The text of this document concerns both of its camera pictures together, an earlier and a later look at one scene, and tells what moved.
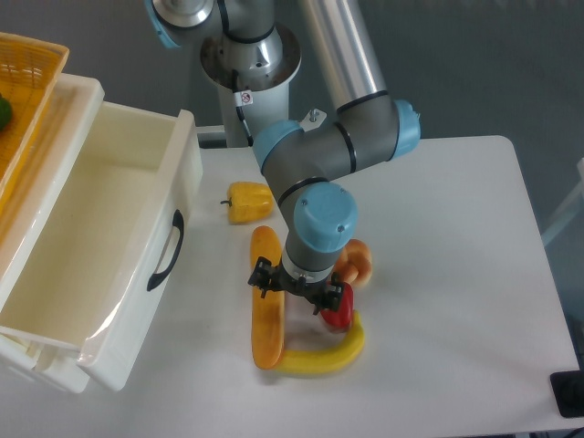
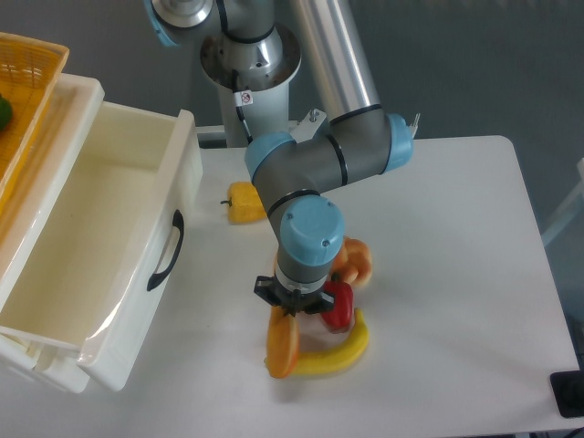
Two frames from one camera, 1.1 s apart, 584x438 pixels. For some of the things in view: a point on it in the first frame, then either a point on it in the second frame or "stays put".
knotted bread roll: x=355 y=263 stays put
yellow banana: x=324 y=360 stays put
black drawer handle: x=178 y=221 stays put
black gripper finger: x=333 y=297 -> x=324 y=304
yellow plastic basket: x=29 y=69 stays put
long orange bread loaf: x=268 y=313 -> x=283 y=339
